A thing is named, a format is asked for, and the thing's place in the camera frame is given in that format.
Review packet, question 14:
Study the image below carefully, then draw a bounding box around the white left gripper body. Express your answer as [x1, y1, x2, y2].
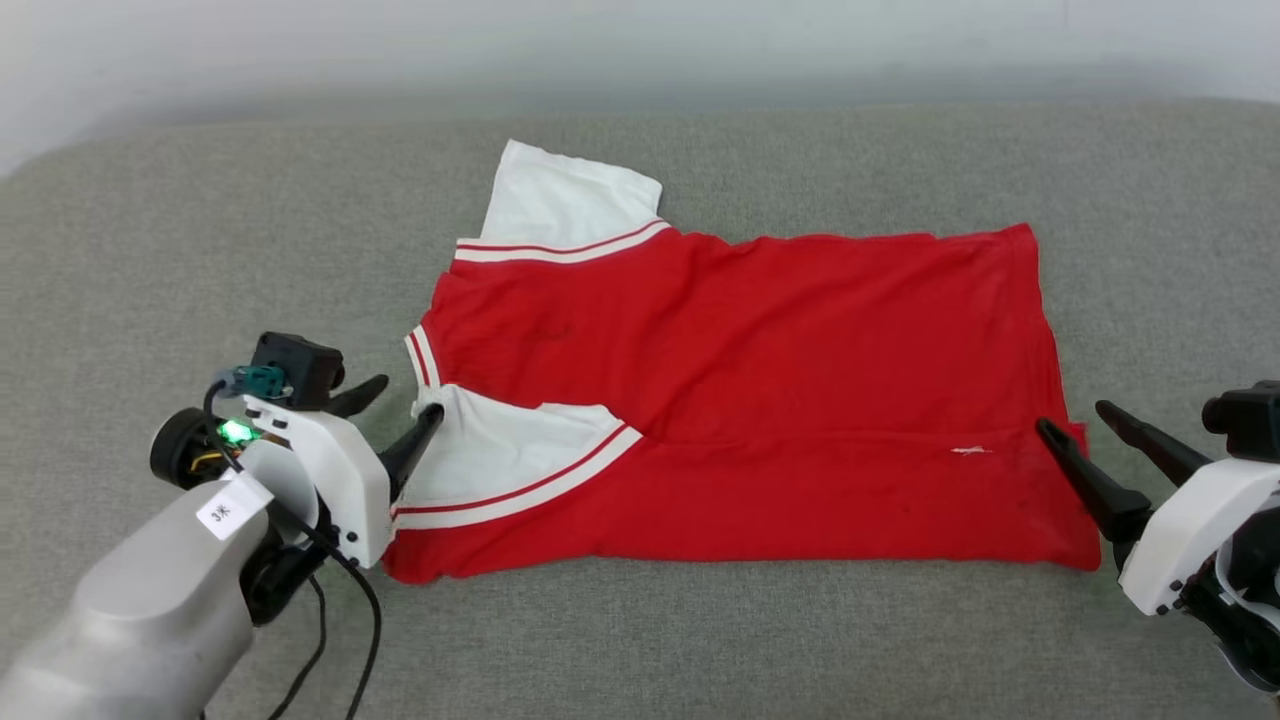
[240, 395, 393, 569]

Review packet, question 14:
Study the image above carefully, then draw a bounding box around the grey fabric sofa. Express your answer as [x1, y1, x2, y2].
[0, 98, 1280, 720]

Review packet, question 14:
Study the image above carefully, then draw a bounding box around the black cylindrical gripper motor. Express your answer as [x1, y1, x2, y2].
[150, 407, 226, 491]

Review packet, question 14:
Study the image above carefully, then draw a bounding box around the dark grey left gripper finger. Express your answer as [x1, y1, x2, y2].
[378, 402, 446, 506]
[322, 374, 390, 419]

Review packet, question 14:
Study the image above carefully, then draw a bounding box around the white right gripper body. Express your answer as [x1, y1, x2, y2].
[1118, 458, 1280, 616]

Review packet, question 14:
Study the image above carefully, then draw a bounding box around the white paper label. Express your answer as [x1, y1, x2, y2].
[195, 478, 274, 542]

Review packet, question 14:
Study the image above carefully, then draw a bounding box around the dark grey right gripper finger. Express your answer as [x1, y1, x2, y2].
[1095, 400, 1213, 488]
[1035, 417, 1153, 546]

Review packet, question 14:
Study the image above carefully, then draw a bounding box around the red and white t-shirt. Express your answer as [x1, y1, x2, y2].
[382, 138, 1103, 586]

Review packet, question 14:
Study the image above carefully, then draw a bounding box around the thin black cable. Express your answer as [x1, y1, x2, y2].
[265, 575, 329, 720]
[203, 378, 384, 720]

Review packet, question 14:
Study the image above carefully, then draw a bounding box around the teal camera cable connector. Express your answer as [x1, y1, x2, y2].
[232, 365, 291, 399]

